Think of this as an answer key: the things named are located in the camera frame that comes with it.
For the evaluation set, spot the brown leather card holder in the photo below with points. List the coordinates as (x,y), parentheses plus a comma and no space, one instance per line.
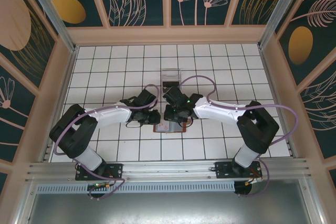
(177,128)

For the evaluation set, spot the black credit card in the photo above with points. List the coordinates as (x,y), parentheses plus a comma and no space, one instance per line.
(168,85)

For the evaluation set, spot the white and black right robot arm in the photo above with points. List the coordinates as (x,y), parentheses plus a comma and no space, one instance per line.
(218,111)

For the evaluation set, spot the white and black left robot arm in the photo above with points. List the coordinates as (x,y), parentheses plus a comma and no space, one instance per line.
(110,116)

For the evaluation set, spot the small circuit board with LED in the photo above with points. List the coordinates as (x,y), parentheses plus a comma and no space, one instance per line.
(98,186)

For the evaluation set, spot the grey metal sheet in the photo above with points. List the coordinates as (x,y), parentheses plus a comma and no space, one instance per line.
(168,208)

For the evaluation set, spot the aluminium mounting rail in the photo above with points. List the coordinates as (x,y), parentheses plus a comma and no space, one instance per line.
(168,167)

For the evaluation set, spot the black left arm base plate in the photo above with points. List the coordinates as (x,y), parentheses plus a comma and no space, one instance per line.
(116,170)

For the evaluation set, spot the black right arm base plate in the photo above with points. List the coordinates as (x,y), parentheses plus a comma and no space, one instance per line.
(223,171)

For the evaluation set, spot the thin aluminium table edge rail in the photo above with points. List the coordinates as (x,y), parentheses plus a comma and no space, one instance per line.
(69,77)
(269,77)

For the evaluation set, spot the aluminium corner post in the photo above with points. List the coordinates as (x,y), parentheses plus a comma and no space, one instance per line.
(52,11)
(282,11)

